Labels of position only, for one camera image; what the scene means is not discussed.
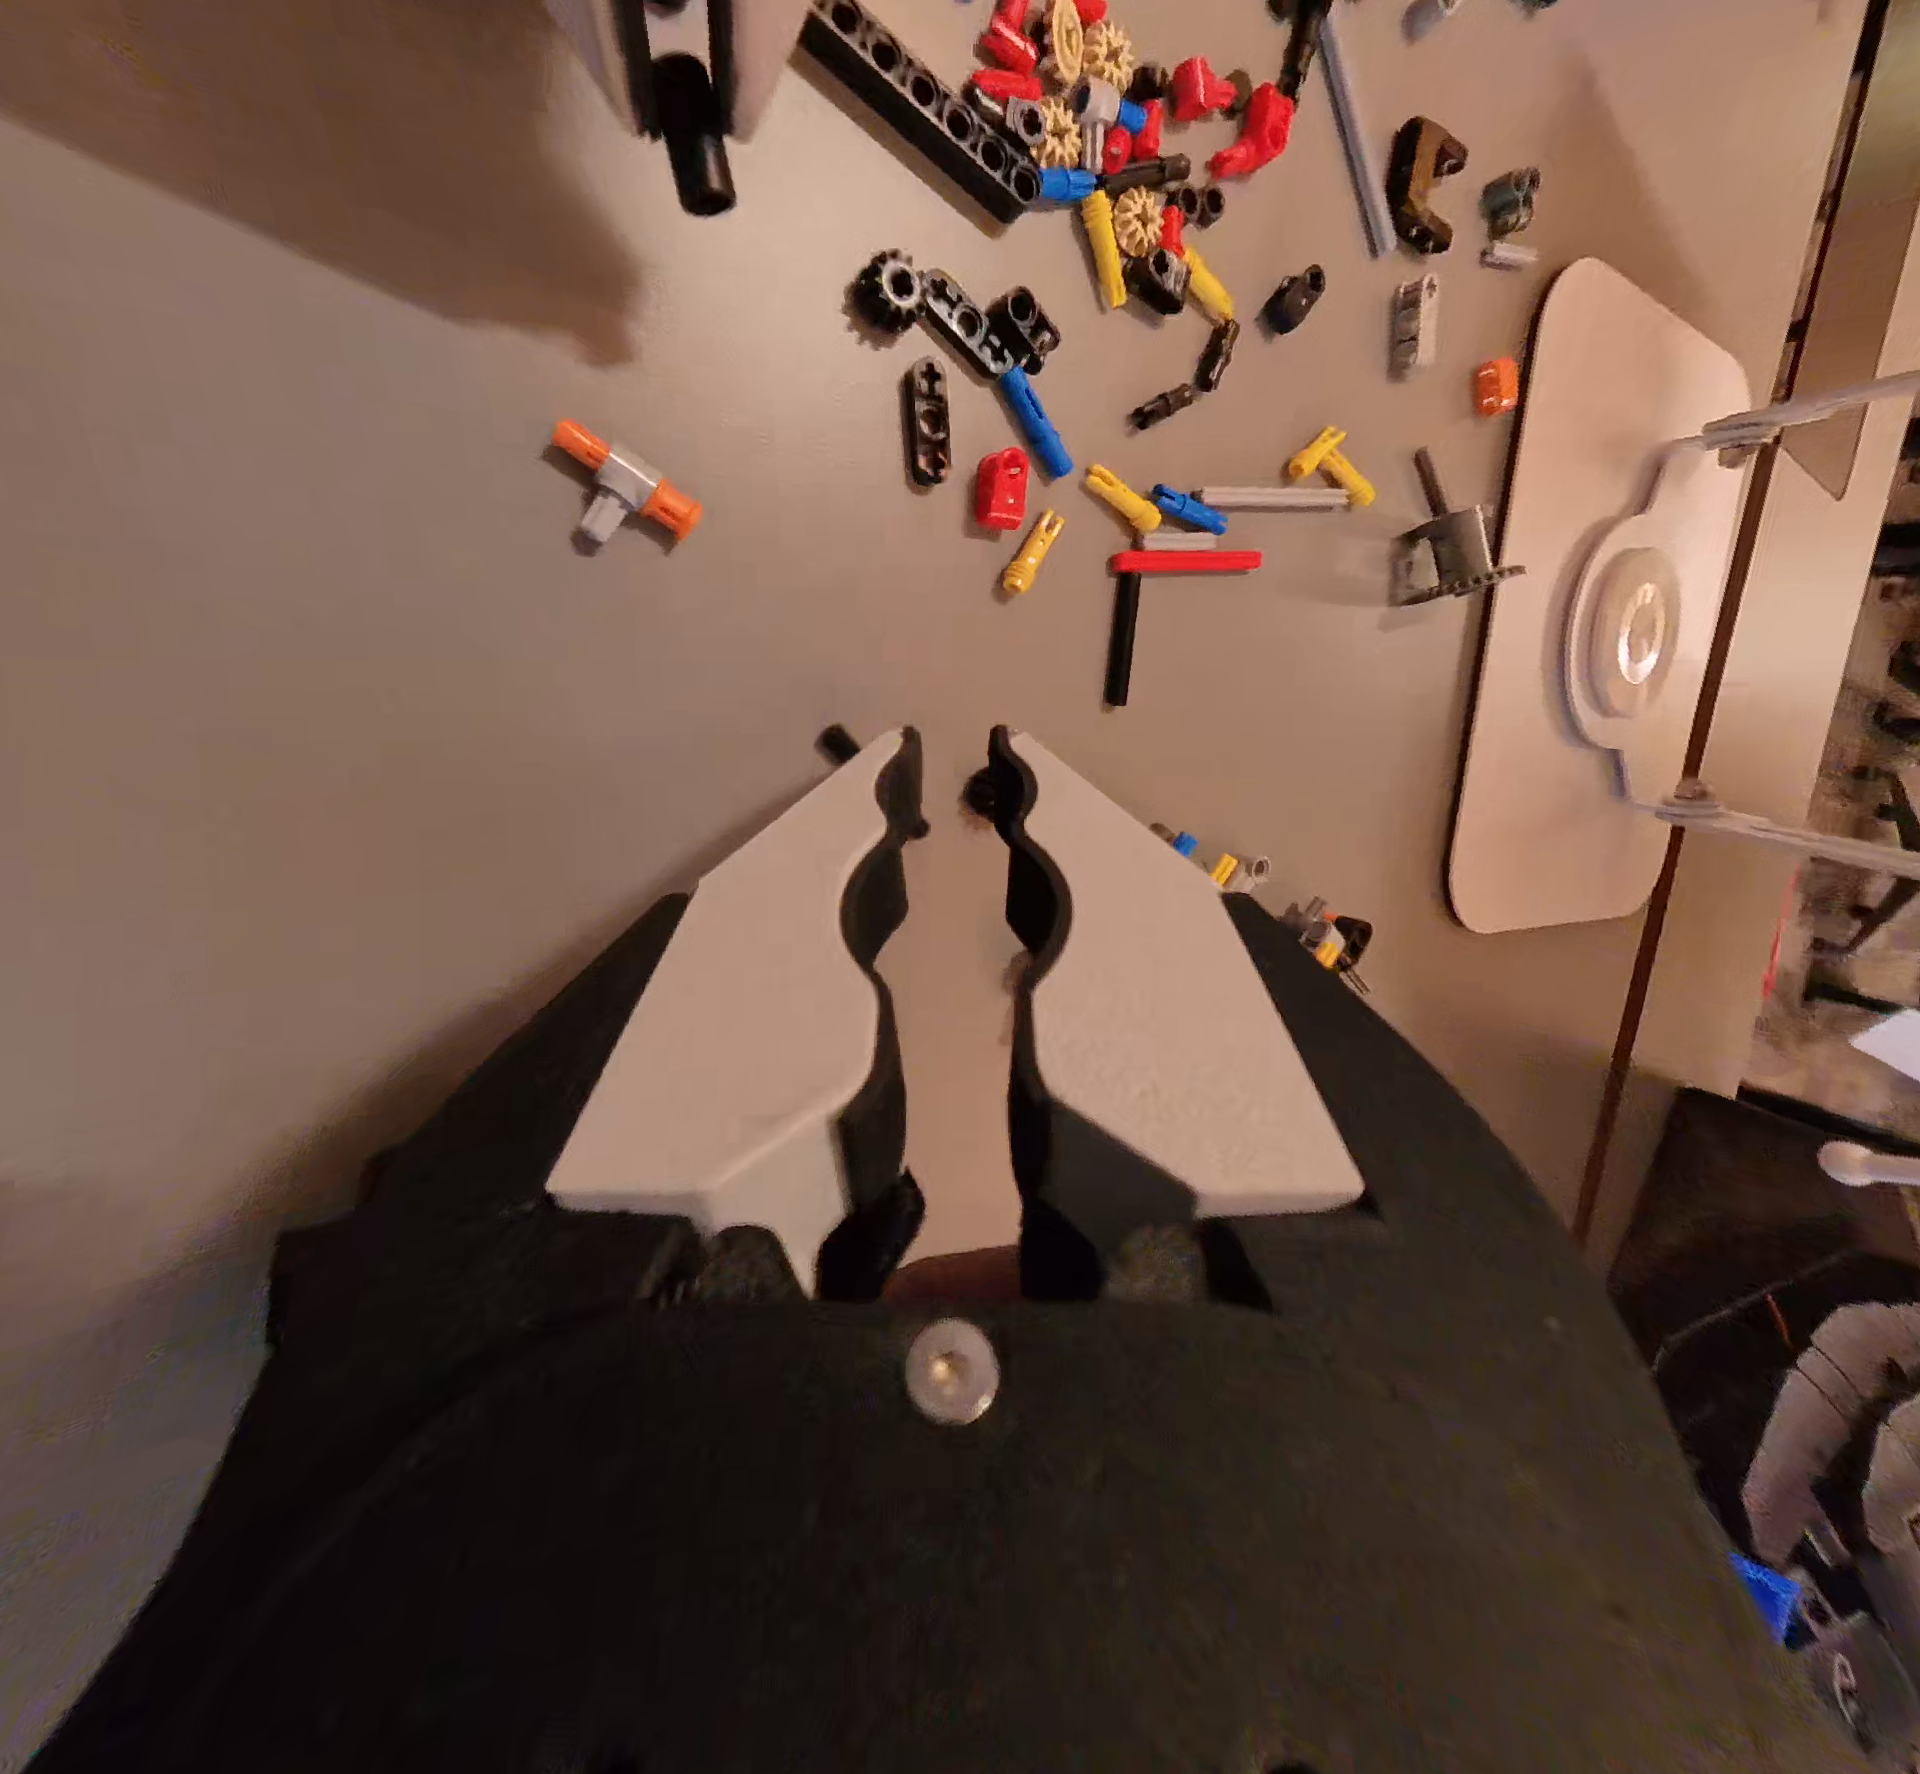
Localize long black lego beam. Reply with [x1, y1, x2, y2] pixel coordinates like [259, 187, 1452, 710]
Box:
[795, 0, 1042, 227]

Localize partly built lego chassis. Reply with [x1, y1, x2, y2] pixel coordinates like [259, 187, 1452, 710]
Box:
[1147, 825, 1375, 999]

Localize grey ribbed object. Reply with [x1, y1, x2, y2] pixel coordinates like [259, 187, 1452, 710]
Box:
[1740, 1297, 1920, 1625]

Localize pile of mixed lego pieces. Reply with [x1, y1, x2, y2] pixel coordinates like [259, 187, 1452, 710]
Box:
[924, 0, 1328, 319]

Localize small blue plastic piece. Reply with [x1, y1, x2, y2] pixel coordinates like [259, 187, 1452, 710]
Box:
[1720, 1550, 1801, 1644]

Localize black lego tube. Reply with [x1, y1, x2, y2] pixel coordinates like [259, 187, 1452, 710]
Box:
[651, 51, 740, 221]

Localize black three-hole lego liftarm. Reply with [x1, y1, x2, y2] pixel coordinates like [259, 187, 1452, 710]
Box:
[900, 353, 954, 488]

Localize white base board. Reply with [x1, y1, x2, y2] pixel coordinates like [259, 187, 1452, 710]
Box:
[1445, 253, 1756, 934]

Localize dark curved lego panel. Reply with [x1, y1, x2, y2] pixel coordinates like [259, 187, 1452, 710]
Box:
[1385, 118, 1472, 253]

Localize long dark grey lego axle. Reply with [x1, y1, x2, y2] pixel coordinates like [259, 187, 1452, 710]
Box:
[1319, 15, 1400, 259]

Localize grey lego differential gear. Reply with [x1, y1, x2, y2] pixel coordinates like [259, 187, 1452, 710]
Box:
[1385, 447, 1531, 611]

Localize clear acrylic post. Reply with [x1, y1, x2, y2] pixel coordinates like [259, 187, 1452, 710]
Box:
[1698, 370, 1920, 465]
[1635, 784, 1920, 884]

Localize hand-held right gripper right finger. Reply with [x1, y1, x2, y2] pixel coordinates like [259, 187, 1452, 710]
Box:
[967, 725, 1370, 1305]

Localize round clear disc mount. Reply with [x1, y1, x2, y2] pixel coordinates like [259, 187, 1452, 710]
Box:
[1566, 447, 1752, 803]

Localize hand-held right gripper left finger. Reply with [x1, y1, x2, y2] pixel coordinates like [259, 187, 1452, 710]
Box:
[547, 725, 935, 1305]

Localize orange grey lego T connector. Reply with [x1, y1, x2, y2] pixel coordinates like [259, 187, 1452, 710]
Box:
[547, 416, 707, 549]

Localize black double-hole lego connector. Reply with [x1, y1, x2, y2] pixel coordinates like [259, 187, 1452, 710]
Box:
[979, 284, 1060, 370]

